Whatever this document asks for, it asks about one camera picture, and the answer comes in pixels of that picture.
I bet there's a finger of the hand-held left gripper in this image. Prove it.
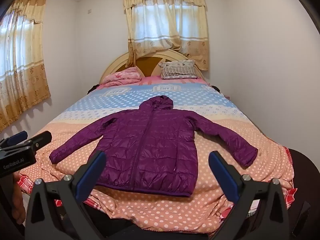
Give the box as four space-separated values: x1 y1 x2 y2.
24 131 53 155
0 130 28 151

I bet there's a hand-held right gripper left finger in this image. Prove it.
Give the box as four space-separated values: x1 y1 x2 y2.
25 151 108 240

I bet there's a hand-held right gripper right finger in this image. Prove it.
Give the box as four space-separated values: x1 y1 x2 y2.
209 151 290 240

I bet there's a purple hooded puffer jacket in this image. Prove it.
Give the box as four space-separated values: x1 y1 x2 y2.
49 95 258 197

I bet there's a person's left hand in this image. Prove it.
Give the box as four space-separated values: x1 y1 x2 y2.
12 172 27 229

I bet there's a red plaid bed sheet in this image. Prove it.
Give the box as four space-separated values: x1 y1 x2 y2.
19 146 298 220

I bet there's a polka dot quilt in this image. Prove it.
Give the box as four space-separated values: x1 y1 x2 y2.
19 76 298 235

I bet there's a narrow beige floral curtain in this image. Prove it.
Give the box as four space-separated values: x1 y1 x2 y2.
0 0 52 133

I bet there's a black chair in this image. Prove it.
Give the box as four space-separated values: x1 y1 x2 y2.
286 148 320 240

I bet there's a folded pink blanket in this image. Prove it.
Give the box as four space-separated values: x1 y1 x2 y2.
100 67 143 88

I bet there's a pink patterned bed sheet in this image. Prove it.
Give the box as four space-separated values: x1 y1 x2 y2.
96 76 209 88

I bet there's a striped floral pillow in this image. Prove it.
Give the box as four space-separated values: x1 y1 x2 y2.
159 59 198 80

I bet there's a cream wooden headboard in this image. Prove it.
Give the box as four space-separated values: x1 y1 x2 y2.
99 49 208 84

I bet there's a wide beige floral curtain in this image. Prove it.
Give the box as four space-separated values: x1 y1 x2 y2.
122 0 209 71

